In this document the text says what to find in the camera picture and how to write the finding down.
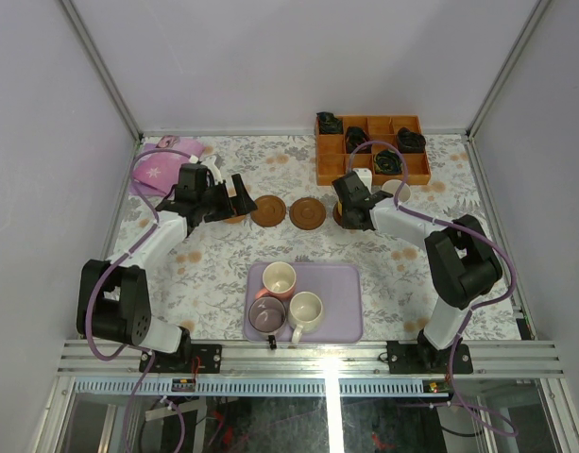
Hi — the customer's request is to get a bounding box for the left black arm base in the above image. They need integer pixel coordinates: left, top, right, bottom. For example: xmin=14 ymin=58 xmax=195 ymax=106
xmin=149 ymin=343 xmax=223 ymax=375

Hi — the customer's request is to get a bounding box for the purple mug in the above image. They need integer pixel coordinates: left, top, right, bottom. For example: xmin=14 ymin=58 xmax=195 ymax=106
xmin=247 ymin=296 xmax=287 ymax=350

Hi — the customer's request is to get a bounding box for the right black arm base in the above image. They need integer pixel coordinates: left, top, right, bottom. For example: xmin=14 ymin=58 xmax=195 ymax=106
xmin=378 ymin=332 xmax=473 ymax=375

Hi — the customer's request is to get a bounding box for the dark brown middle saucer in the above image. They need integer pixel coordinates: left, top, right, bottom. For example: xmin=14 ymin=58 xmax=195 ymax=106
xmin=289 ymin=197 xmax=327 ymax=230

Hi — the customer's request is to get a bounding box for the dark brown saucer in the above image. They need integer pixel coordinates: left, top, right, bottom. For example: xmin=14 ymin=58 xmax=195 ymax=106
xmin=250 ymin=194 xmax=286 ymax=227
xmin=332 ymin=202 xmax=342 ymax=227
xmin=289 ymin=197 xmax=327 ymax=230

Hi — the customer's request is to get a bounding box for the black green cable bundle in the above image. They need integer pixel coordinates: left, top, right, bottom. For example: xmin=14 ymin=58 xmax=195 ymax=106
xmin=372 ymin=148 xmax=404 ymax=176

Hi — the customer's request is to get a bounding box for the black bundle far left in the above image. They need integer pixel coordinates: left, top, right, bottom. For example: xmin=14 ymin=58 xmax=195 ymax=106
xmin=316 ymin=111 xmax=344 ymax=135

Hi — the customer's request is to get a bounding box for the aluminium front rail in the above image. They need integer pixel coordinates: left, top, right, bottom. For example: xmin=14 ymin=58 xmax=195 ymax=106
xmin=57 ymin=340 xmax=565 ymax=379

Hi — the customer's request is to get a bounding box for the black orange cable bundle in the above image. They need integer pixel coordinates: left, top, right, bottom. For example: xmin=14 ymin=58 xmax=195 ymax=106
xmin=344 ymin=126 xmax=371 ymax=155

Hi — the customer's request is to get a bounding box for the lilac plastic tray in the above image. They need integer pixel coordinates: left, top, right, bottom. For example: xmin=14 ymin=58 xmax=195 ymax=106
xmin=243 ymin=261 xmax=364 ymax=344

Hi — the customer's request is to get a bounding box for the orange compartment box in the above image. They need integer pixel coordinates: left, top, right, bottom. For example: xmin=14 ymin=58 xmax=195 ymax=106
xmin=315 ymin=114 xmax=432 ymax=186

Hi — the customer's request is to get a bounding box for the blue slotted cable duct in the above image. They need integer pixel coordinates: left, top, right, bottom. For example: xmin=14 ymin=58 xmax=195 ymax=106
xmin=76 ymin=377 xmax=448 ymax=398

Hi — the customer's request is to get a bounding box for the light wooden coaster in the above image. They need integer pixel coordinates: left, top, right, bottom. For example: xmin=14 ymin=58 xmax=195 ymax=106
xmin=224 ymin=188 xmax=246 ymax=224

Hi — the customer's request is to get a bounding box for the cream white mug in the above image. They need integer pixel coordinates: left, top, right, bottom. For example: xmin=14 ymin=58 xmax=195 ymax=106
xmin=288 ymin=292 xmax=325 ymax=344

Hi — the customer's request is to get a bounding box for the pink folded cloth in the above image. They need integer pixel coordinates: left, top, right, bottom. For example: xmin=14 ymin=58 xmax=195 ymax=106
xmin=132 ymin=135 xmax=205 ymax=196

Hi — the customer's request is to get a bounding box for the dark brown left saucer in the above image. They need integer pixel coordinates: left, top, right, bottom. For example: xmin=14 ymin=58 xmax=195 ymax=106
xmin=250 ymin=194 xmax=286 ymax=227

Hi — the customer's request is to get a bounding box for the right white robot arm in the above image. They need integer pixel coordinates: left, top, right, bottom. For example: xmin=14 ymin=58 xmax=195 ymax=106
xmin=332 ymin=171 xmax=502 ymax=373

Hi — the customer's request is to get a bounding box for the dark brown right saucer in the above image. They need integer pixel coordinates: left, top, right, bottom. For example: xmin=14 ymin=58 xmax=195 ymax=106
xmin=332 ymin=202 xmax=342 ymax=227

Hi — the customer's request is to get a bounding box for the light blue mug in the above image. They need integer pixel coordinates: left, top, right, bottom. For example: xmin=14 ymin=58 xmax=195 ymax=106
xmin=381 ymin=179 xmax=412 ymax=203

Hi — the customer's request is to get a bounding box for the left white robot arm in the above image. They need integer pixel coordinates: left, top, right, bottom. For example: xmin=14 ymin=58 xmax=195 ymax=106
xmin=77 ymin=163 xmax=257 ymax=373

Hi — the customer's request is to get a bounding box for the black bundle right compartment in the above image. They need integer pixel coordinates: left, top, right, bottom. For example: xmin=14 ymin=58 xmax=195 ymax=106
xmin=397 ymin=127 xmax=427 ymax=154

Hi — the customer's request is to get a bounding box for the pink mug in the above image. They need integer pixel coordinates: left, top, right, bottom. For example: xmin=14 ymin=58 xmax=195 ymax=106
xmin=255 ymin=261 xmax=297 ymax=300

